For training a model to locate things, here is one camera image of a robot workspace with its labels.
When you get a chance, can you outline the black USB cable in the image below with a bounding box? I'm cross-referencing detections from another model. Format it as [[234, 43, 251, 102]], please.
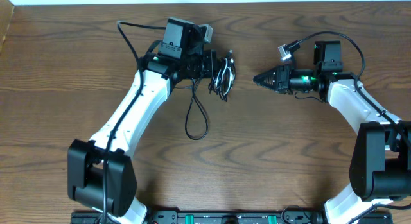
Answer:
[[184, 49, 237, 141]]

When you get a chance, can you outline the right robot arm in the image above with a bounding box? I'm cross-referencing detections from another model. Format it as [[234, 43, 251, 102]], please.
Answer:
[[253, 41, 410, 223]]

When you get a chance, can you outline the white USB cable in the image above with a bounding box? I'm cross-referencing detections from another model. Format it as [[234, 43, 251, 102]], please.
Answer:
[[214, 58, 235, 96]]

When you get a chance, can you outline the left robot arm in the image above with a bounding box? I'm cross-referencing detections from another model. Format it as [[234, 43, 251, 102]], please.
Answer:
[[67, 17, 216, 223]]

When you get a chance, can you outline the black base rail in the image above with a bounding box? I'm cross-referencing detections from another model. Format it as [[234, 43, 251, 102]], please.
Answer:
[[70, 210, 394, 224]]

